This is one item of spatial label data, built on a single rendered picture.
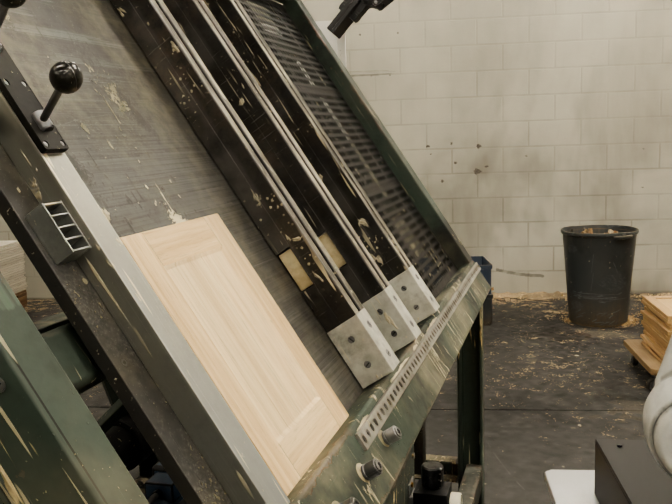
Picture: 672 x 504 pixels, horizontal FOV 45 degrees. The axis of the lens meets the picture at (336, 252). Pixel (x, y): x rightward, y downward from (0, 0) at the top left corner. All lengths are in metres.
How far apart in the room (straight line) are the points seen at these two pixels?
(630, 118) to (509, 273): 1.52
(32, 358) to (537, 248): 6.03
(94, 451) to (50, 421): 0.05
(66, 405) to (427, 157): 5.86
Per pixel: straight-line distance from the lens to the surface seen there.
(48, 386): 0.82
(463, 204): 6.60
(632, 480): 1.30
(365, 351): 1.51
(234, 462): 1.02
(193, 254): 1.24
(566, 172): 6.66
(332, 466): 1.18
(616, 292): 5.71
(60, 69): 0.99
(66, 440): 0.81
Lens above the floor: 1.36
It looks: 8 degrees down
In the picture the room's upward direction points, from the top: 2 degrees counter-clockwise
